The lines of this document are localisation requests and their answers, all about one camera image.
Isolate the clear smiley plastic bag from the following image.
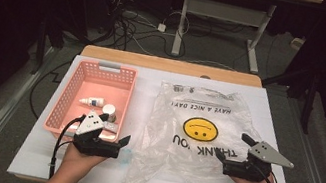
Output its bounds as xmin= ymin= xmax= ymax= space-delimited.
xmin=122 ymin=76 xmax=272 ymax=183

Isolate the tangle of floor cables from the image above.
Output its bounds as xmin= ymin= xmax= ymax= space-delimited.
xmin=101 ymin=0 xmax=195 ymax=63

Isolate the small white box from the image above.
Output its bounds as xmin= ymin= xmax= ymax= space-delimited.
xmin=289 ymin=36 xmax=306 ymax=51

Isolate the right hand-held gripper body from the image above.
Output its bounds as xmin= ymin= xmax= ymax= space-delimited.
xmin=219 ymin=134 xmax=298 ymax=183

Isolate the silver blister pack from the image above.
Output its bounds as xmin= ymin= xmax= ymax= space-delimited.
xmin=101 ymin=120 xmax=120 ymax=135

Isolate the white metal desk frame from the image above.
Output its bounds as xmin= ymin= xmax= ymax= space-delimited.
xmin=170 ymin=0 xmax=278 ymax=76

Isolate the black floor cable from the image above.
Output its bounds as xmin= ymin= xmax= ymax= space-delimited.
xmin=25 ymin=54 xmax=73 ymax=124

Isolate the black metal stand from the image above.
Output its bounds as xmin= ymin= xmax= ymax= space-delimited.
xmin=255 ymin=60 xmax=322 ymax=136
xmin=30 ymin=15 xmax=70 ymax=80

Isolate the person's left hand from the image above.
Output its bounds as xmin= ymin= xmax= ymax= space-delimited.
xmin=59 ymin=142 xmax=110 ymax=181

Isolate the small white-capped jar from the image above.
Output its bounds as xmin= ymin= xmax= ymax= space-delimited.
xmin=99 ymin=102 xmax=120 ymax=124

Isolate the white dropper bottle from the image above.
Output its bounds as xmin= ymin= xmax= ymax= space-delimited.
xmin=78 ymin=93 xmax=106 ymax=109

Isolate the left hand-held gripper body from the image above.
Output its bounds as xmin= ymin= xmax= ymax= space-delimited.
xmin=70 ymin=107 xmax=127 ymax=162

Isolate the white table board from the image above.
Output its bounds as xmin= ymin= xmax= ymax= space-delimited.
xmin=6 ymin=46 xmax=316 ymax=183

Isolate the pink plastic basket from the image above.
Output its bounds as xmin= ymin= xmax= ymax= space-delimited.
xmin=40 ymin=52 xmax=140 ymax=153

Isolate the white power adapter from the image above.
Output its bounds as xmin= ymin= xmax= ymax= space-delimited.
xmin=156 ymin=22 xmax=168 ymax=34

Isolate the left hand-held gripper black cable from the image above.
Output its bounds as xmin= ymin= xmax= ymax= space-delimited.
xmin=47 ymin=110 xmax=87 ymax=183

